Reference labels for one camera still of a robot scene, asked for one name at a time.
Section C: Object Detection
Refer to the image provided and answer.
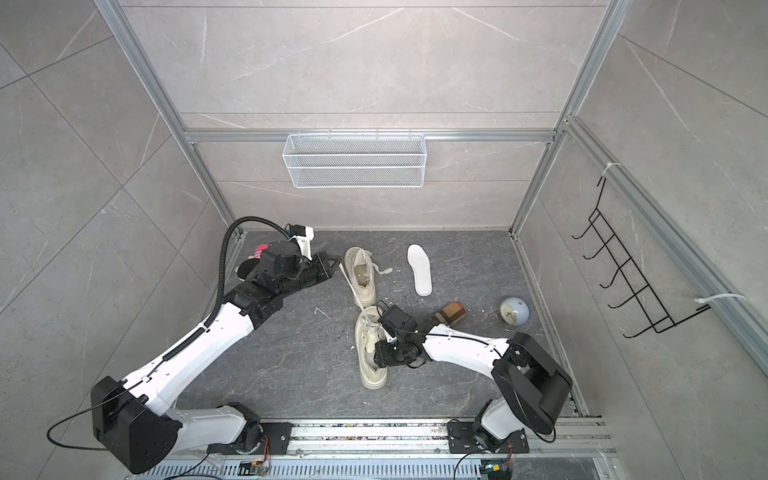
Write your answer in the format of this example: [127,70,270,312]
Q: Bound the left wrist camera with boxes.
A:
[286,224,314,260]

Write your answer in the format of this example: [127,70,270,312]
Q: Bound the aluminium front rail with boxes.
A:
[142,417,627,479]

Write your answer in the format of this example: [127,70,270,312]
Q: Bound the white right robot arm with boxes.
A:
[355,302,573,451]

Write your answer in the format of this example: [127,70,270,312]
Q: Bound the white wire mesh basket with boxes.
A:
[282,132,428,189]

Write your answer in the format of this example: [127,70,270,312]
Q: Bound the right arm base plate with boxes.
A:
[446,419,530,455]

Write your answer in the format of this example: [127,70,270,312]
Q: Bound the aluminium corner frame post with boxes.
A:
[509,0,633,240]

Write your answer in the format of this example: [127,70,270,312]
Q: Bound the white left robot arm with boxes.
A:
[91,240,342,474]

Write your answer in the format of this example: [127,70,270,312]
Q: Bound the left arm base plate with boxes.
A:
[207,422,293,456]

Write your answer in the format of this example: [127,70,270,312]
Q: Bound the white shoe insole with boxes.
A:
[407,244,433,297]

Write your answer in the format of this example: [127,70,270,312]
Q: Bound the pink plush doll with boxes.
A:
[236,244,269,281]

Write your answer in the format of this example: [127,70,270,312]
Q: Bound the cream sneaker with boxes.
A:
[343,247,393,308]
[355,306,388,390]

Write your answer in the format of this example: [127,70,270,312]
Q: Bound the black wire hook rack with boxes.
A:
[571,177,711,340]

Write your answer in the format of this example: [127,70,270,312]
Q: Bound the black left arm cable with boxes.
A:
[206,215,292,328]

